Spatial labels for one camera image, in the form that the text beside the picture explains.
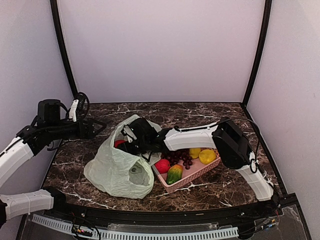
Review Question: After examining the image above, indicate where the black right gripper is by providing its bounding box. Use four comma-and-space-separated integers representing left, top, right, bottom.
114, 136, 150, 159

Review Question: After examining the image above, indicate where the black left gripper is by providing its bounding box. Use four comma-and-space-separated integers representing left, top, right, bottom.
47, 117, 106, 140

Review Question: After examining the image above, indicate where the red tomato fruit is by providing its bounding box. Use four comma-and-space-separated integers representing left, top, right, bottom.
114, 139, 126, 148

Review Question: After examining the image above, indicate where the red apple fruit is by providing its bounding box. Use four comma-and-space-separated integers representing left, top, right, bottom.
154, 159, 171, 174

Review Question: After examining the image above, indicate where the dark purple grape bunch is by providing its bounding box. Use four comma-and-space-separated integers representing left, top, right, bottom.
161, 149, 193, 170

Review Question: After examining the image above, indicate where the green orange mango fruit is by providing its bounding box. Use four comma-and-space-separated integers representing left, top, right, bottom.
166, 164, 183, 185

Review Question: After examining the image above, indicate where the light green plastic bag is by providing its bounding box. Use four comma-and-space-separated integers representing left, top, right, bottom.
83, 114, 161, 199

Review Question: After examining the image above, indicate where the yellow corn cob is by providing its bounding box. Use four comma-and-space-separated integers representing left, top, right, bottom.
189, 148, 202, 159

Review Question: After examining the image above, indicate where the yellow pear fruit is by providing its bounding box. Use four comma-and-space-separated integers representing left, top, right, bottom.
198, 149, 217, 165

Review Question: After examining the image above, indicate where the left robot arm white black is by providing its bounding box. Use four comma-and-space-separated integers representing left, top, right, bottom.
0, 92, 107, 225

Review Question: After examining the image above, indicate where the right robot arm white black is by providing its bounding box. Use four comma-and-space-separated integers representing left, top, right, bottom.
117, 117, 276, 217

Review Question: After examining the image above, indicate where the pink perforated plastic basket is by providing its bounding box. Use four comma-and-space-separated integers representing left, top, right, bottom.
151, 148, 221, 193

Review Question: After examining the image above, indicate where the clear acrylic front panel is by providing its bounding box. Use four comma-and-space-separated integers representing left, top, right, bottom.
16, 197, 311, 240

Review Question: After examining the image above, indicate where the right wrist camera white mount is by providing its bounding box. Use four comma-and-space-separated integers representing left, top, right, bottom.
121, 125, 137, 143

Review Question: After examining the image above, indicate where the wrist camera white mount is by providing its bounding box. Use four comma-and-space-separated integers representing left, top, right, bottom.
68, 92, 87, 122
121, 125, 137, 143

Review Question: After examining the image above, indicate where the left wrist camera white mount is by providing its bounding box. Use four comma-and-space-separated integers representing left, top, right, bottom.
68, 92, 87, 122

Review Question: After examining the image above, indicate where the black front curved rail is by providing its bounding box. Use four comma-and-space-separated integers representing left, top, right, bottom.
37, 193, 300, 227

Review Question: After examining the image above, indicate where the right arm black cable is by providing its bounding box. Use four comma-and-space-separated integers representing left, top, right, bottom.
219, 117, 261, 173

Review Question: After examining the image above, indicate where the white slotted cable duct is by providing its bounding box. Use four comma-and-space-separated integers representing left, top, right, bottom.
31, 214, 239, 240

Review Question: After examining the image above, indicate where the black rear left frame post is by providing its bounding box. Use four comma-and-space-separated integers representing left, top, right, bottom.
49, 0, 78, 97

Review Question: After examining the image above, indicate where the black frame post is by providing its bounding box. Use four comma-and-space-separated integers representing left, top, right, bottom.
242, 0, 273, 108
49, 0, 78, 97

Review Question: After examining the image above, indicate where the black rear right frame post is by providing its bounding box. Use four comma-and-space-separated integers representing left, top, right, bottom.
242, 0, 273, 108

